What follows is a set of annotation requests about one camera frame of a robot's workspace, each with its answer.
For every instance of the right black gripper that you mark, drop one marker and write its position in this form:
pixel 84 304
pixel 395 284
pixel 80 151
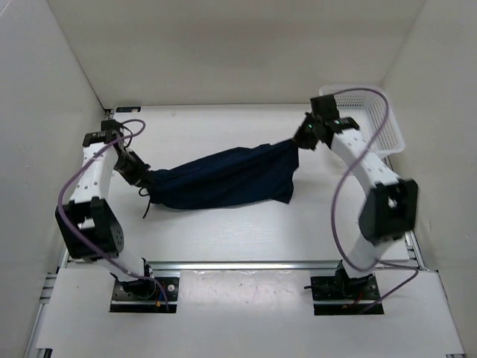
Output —
pixel 299 139

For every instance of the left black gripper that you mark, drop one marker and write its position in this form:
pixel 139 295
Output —
pixel 136 177

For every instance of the navy blue shorts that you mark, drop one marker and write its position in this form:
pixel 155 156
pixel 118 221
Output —
pixel 235 177

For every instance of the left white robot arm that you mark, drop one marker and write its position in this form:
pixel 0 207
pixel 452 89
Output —
pixel 89 227

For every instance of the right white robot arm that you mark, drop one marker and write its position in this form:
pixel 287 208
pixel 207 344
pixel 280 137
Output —
pixel 390 207

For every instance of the white plastic basket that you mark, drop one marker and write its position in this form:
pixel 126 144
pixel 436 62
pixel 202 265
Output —
pixel 368 109

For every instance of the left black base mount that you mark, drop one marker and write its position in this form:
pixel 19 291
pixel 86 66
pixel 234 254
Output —
pixel 138 296

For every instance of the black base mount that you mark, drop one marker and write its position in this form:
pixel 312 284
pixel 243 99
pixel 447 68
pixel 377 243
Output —
pixel 339 294
pixel 138 296

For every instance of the aluminium frame rail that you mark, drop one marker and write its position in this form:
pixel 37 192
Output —
pixel 245 265

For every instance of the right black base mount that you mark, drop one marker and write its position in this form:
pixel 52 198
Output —
pixel 339 294

